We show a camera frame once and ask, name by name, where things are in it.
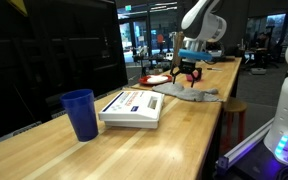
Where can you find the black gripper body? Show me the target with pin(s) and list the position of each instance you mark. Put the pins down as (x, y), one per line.
(189, 66)

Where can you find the black marker pen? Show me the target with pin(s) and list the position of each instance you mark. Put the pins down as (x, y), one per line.
(214, 69)

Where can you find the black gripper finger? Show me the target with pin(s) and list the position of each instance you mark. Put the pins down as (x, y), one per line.
(174, 75)
(197, 78)

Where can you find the red round plate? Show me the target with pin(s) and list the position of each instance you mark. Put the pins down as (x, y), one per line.
(143, 80)

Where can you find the pink plastic bowl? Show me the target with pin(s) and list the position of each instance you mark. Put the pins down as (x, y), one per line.
(188, 77)

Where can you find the blue plastic cup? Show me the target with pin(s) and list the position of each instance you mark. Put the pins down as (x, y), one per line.
(80, 116)

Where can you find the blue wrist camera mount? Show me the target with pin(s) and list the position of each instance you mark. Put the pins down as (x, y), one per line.
(194, 55)

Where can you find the large black screen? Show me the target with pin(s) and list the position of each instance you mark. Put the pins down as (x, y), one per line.
(50, 60)

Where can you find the wooden round stool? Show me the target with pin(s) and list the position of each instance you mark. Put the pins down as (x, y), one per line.
(235, 106)

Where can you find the aluminium rail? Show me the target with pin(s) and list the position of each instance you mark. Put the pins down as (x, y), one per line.
(244, 150)

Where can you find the grey knitted cloth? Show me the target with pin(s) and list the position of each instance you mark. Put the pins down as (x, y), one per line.
(187, 93)

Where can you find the white flat plastic case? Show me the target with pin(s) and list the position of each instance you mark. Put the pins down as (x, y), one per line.
(134, 110)

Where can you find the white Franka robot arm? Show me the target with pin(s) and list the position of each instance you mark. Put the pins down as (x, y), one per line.
(200, 23)

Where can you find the large brown cardboard sheet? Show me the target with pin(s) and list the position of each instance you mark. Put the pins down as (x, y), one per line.
(178, 46)

